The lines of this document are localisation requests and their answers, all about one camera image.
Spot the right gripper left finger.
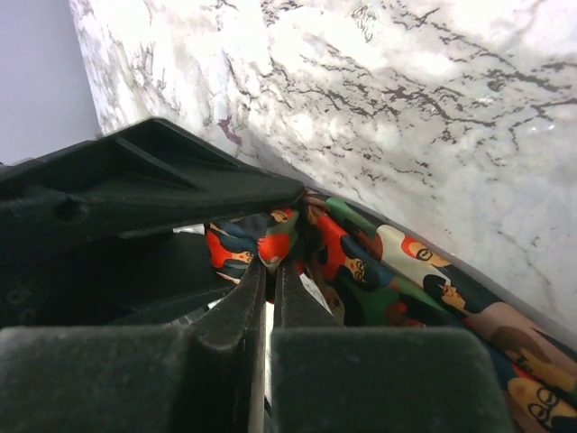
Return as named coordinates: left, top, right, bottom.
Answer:
left=1, top=262, right=266, bottom=432

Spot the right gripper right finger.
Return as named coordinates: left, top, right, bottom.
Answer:
left=270, top=264, right=514, bottom=432

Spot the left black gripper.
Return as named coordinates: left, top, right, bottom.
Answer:
left=1, top=118, right=304, bottom=327

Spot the colourful patterned necktie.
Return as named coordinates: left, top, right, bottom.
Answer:
left=205, top=190, right=576, bottom=432

